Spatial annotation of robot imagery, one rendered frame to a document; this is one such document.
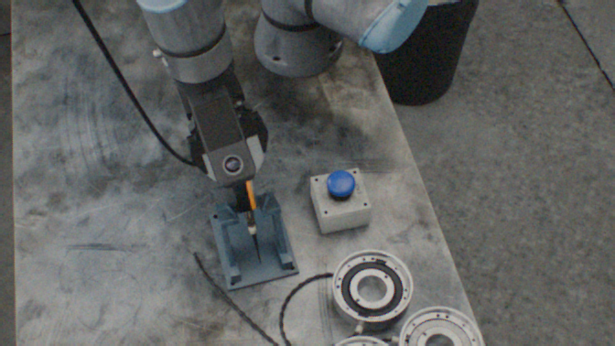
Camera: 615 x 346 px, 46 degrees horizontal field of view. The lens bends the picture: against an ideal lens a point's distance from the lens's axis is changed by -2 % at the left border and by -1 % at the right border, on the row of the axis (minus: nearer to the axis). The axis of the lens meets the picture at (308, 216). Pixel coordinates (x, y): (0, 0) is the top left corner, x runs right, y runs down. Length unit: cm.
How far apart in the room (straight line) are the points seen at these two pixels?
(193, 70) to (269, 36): 45
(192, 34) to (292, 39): 47
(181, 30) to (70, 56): 62
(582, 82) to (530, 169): 40
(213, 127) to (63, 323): 37
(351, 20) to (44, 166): 51
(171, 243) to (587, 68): 173
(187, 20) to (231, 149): 16
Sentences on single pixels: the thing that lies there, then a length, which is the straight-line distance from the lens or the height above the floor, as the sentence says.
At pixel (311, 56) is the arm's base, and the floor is 84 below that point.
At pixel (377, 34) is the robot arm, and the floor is 97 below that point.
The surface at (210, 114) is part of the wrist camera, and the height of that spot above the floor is 108.
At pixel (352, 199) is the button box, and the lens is 103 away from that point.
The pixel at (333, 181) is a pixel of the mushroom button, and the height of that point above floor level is 87.
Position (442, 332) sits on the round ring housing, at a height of 83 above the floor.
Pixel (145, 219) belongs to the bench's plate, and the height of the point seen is 80.
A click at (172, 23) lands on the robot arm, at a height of 121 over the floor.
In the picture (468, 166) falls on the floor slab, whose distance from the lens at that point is 215.
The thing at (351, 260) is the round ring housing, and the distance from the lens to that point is 99.
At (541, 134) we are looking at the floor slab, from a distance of 228.
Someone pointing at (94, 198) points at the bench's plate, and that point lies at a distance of 113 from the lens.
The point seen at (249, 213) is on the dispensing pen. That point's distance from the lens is 96.
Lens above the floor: 169
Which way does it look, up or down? 57 degrees down
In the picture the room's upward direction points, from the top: 2 degrees counter-clockwise
